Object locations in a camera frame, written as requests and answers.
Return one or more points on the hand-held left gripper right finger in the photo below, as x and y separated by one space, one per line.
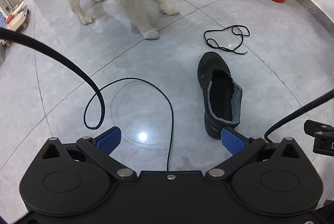
232 140

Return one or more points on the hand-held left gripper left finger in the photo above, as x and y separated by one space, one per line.
109 140

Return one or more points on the white shoe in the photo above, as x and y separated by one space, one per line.
18 17

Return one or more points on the black shoelace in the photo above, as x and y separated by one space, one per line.
208 42

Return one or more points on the black shoe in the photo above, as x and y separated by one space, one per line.
211 62

